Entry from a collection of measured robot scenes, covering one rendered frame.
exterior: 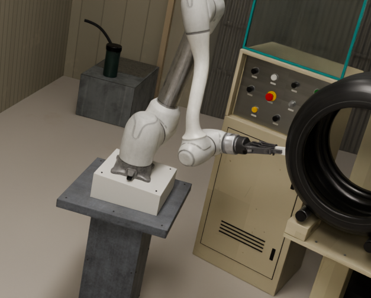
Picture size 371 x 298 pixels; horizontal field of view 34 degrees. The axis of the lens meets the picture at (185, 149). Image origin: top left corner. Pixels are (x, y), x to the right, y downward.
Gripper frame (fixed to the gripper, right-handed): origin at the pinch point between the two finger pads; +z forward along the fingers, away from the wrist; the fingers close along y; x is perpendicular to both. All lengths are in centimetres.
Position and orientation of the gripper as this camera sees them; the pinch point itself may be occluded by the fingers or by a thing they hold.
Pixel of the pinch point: (283, 151)
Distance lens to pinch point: 249.3
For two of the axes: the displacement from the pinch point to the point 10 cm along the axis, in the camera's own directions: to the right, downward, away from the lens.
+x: 0.2, 9.6, 2.7
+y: 5.3, -2.4, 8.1
